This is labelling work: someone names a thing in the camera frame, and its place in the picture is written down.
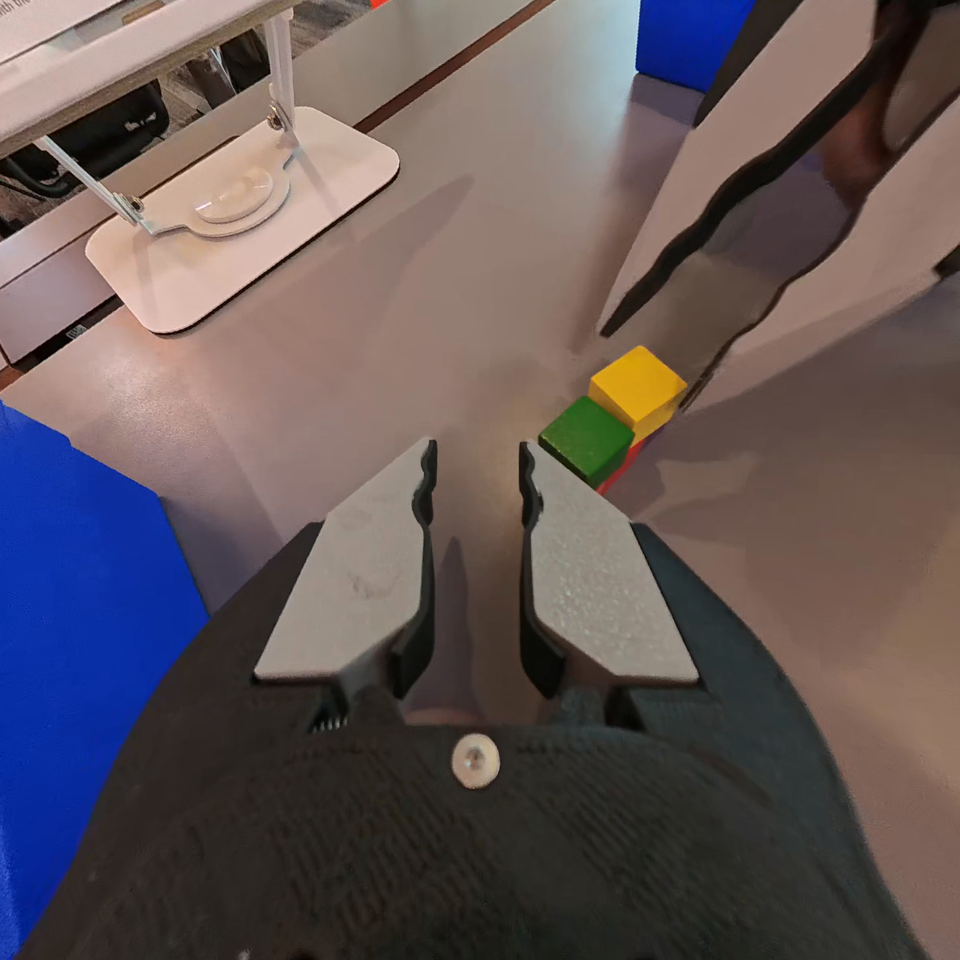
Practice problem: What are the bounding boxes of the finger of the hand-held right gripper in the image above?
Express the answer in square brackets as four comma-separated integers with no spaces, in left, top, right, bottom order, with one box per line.
[678,0,960,412]
[598,0,912,339]

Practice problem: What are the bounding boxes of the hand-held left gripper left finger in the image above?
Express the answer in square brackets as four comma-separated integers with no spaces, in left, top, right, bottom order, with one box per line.
[253,438,438,699]

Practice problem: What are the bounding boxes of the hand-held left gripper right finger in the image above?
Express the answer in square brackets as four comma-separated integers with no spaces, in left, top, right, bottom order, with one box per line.
[519,442,700,699]

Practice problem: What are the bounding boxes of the red wooden cube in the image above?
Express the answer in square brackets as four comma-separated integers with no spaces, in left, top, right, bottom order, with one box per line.
[596,437,649,496]

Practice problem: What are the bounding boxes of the blue plastic bin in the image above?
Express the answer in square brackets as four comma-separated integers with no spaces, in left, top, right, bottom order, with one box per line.
[636,0,756,93]
[0,401,213,955]

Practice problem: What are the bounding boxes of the green wooden cube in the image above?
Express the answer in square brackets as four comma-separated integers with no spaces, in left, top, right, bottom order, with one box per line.
[538,396,637,487]

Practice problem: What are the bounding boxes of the yellow wooden cube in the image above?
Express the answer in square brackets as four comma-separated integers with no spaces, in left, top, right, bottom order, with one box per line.
[588,345,688,444]

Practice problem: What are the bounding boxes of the white document stand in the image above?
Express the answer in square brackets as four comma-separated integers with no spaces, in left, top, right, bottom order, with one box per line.
[0,0,402,336]

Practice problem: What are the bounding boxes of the black office chair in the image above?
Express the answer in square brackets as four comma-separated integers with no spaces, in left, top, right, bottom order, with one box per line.
[0,78,172,200]

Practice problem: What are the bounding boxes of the printed instruction sheet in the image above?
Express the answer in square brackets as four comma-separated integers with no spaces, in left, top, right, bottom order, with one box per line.
[0,0,144,65]

